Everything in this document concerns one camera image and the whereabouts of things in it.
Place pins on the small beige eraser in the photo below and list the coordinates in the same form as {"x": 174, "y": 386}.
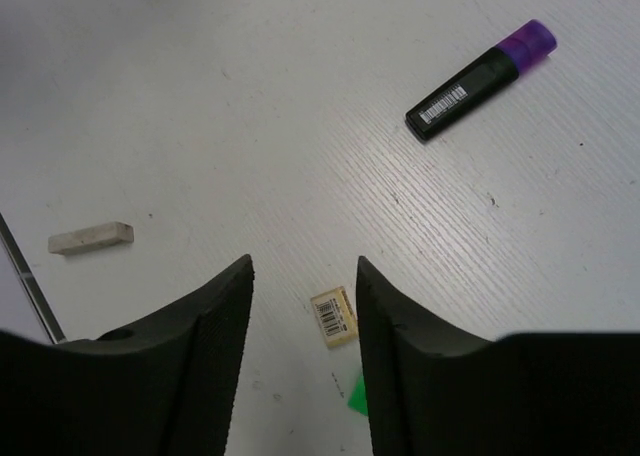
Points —
{"x": 335, "y": 317}

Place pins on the purple cap highlighter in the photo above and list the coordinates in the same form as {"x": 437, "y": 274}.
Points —
{"x": 482, "y": 79}

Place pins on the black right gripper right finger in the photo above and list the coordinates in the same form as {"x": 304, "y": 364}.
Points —
{"x": 433, "y": 388}

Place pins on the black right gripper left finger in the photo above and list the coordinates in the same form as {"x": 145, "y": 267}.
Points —
{"x": 162, "y": 385}

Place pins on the green cap highlighter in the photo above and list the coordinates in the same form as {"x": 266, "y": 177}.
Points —
{"x": 357, "y": 400}

